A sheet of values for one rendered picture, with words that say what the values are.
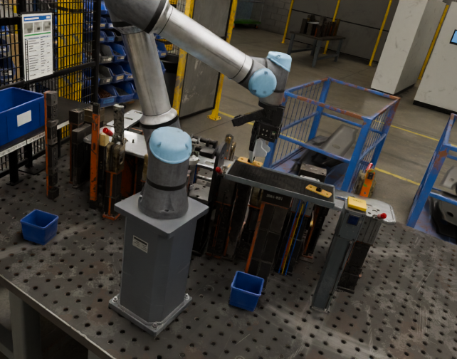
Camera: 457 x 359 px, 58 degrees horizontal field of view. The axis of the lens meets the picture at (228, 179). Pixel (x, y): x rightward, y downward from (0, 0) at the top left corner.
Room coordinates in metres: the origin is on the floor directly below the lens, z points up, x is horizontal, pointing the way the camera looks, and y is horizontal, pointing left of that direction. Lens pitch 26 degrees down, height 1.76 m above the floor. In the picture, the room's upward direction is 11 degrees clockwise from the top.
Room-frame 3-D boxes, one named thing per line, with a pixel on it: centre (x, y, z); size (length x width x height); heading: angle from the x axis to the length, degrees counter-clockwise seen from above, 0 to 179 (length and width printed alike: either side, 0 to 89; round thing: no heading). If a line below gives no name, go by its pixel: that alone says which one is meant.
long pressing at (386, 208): (1.64, -0.02, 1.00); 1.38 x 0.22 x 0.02; 81
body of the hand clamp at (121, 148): (1.54, 0.48, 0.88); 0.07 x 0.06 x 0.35; 171
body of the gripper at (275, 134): (1.29, -0.09, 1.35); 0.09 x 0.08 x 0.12; 75
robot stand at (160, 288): (1.06, 0.18, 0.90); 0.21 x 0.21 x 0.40; 64
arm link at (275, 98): (1.30, -0.08, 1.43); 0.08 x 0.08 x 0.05
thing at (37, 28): (1.89, 0.99, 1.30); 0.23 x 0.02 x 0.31; 171
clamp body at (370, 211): (1.38, -0.56, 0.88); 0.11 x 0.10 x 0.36; 171
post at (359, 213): (1.23, -0.43, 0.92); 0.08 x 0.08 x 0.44; 81
